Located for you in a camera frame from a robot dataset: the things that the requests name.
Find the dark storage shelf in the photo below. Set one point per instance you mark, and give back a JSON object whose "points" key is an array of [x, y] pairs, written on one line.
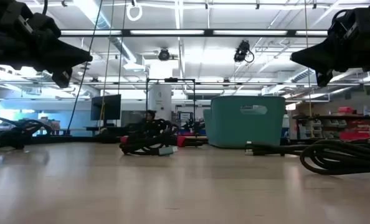
{"points": [[328, 117]]}

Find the red boxes stack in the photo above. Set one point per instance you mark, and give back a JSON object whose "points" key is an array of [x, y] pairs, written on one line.
{"points": [[354, 130]]}

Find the white cylindrical column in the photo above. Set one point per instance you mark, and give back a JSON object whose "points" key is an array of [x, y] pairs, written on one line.
{"points": [[160, 101]]}

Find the teal plastic bin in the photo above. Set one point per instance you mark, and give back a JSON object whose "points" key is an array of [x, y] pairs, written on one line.
{"points": [[244, 124]]}

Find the black monitor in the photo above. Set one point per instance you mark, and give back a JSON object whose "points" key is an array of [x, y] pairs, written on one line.
{"points": [[106, 107]]}

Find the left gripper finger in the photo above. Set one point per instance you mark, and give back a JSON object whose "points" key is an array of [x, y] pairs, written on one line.
{"points": [[66, 57], [64, 77]]}

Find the person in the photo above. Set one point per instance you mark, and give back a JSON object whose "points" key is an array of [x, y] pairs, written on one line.
{"points": [[149, 115]]}

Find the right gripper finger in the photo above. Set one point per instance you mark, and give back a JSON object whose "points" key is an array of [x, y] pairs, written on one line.
{"points": [[322, 57], [324, 78]]}

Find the round black overhead camera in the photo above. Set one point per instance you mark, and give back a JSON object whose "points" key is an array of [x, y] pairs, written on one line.
{"points": [[164, 54]]}

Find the black metal frame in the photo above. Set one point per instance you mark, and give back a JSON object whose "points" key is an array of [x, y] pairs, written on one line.
{"points": [[171, 80]]}

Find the small framed screen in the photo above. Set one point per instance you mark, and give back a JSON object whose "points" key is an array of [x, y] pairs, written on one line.
{"points": [[185, 116]]}

